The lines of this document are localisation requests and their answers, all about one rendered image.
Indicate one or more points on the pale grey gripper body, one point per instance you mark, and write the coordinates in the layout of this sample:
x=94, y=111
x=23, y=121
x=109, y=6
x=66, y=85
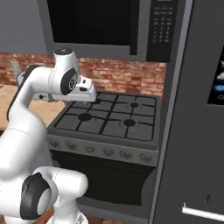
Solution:
x=84, y=96

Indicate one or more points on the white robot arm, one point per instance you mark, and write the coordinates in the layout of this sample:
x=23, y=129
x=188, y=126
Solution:
x=24, y=137

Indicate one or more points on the grey gas stove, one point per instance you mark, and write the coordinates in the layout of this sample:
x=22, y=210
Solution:
x=116, y=119

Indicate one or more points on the grey stove knob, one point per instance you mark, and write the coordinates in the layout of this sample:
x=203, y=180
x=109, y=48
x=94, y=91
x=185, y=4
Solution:
x=89, y=149
x=108, y=151
x=54, y=143
x=145, y=157
x=71, y=145
x=126, y=154

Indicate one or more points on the grey microwave oven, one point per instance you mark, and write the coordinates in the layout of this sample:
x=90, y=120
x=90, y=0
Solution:
x=93, y=20

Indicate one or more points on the black oven door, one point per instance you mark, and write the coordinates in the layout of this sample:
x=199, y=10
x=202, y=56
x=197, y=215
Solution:
x=116, y=180

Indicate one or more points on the dark grey fridge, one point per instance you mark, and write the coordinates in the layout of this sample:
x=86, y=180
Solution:
x=192, y=131

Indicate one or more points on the grey wall socket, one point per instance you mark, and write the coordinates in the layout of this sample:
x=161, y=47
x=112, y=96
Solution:
x=15, y=68

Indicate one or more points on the grey wall cupboard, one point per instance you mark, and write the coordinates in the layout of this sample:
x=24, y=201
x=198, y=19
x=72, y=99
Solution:
x=20, y=26

